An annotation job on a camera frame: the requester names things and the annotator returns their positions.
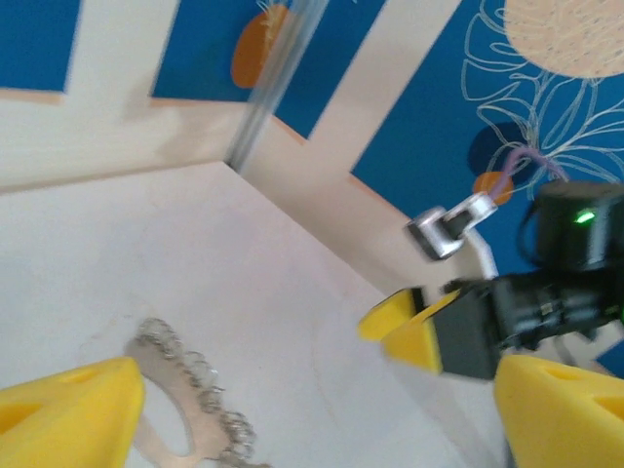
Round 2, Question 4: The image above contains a silver metal key holder plate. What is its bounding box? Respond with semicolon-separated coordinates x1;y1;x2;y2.
124;335;274;468

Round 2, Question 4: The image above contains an aluminium frame post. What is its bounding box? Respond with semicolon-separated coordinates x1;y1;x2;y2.
226;0;323;172

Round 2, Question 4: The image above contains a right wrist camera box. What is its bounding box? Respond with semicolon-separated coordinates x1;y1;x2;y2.
403;192;499;282

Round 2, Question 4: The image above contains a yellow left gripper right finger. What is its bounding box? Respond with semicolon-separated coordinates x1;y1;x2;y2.
491;354;624;468

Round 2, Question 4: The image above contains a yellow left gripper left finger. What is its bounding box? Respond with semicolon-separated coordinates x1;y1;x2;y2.
0;355;147;468

